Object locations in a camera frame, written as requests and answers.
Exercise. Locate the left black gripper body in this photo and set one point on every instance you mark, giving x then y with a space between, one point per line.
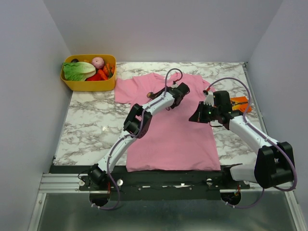
176 106

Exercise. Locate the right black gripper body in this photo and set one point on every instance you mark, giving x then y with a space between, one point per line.
200 115

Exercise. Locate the pink t-shirt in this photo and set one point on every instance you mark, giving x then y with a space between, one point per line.
172 141

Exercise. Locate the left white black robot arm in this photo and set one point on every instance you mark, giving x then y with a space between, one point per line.
135 127

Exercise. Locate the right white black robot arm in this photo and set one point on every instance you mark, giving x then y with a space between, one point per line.
274 164

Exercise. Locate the orange black packet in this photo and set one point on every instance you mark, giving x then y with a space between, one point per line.
239 103

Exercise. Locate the red toy pepper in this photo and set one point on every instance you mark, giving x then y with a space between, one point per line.
99 76

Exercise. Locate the pink toy onion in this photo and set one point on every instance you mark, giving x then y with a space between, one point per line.
98 62

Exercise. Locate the yellow plastic bin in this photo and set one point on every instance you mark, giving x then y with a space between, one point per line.
105 85

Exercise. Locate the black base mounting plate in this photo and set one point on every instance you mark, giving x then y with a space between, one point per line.
155 184

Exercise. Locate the green toy lettuce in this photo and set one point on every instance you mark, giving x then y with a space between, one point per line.
78 71

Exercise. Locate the dark purple toy eggplant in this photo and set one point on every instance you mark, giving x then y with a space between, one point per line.
75 60

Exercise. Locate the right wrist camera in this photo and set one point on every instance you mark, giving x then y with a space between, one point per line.
209 98

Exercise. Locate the aluminium frame rail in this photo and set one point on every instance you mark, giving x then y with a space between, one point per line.
69 183

